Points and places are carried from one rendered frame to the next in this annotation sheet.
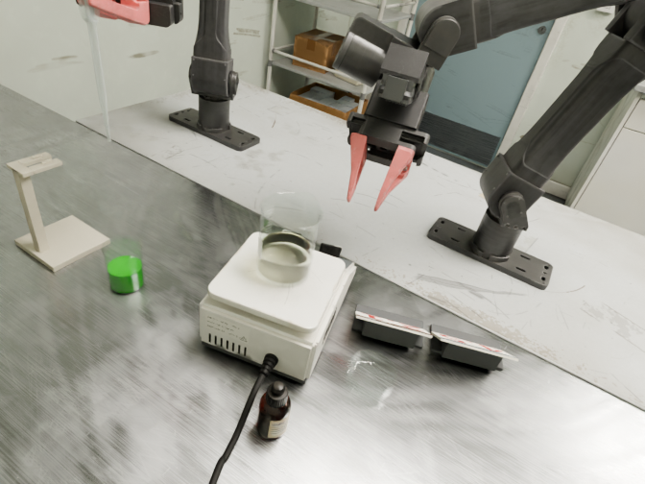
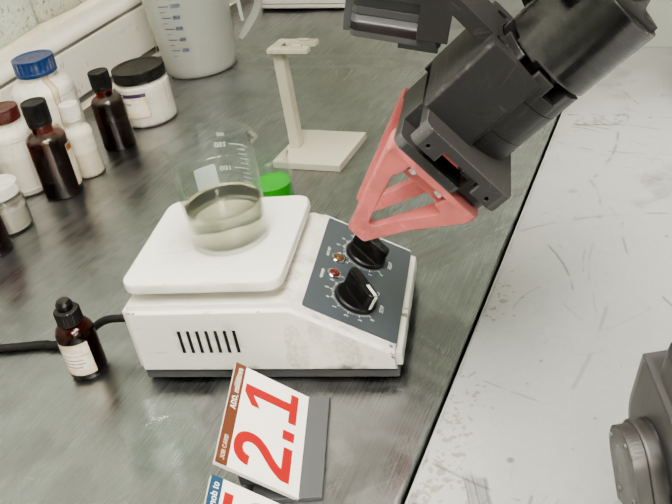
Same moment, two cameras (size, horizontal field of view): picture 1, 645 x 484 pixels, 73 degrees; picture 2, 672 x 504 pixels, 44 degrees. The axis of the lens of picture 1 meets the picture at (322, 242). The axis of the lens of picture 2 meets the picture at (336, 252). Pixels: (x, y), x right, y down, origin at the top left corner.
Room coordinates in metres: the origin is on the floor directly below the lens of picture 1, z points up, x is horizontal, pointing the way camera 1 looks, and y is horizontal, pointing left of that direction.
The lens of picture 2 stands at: (0.47, -0.50, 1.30)
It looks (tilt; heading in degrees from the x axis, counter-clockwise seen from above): 32 degrees down; 93
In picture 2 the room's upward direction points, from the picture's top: 10 degrees counter-clockwise
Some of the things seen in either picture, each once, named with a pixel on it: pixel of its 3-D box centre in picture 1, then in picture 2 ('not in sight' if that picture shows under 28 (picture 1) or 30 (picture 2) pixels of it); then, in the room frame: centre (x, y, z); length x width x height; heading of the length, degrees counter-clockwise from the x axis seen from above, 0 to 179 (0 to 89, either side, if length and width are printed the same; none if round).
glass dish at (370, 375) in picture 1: (370, 375); (162, 431); (0.31, -0.08, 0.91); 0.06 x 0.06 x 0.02
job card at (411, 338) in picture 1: (392, 320); (276, 427); (0.39, -0.10, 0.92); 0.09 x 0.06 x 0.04; 85
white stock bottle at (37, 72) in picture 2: not in sight; (50, 108); (0.12, 0.43, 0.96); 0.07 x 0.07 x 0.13
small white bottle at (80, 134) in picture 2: not in sight; (79, 138); (0.16, 0.38, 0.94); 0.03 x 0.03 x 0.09
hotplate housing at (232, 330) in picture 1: (285, 291); (265, 287); (0.38, 0.03, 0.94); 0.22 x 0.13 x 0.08; 168
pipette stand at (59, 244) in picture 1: (54, 204); (311, 99); (0.43, 0.34, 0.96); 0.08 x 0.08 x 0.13; 65
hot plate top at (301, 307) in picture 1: (280, 277); (221, 241); (0.36, 0.04, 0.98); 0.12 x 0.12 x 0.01; 78
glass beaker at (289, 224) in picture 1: (288, 240); (223, 191); (0.37, 0.04, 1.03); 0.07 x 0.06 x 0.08; 158
